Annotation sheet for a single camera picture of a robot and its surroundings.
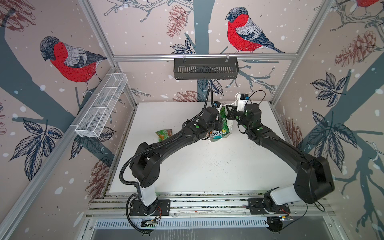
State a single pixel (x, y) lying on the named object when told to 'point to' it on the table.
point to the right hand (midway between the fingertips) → (225, 106)
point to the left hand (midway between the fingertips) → (222, 118)
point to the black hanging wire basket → (206, 69)
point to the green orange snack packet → (163, 134)
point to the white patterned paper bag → (217, 135)
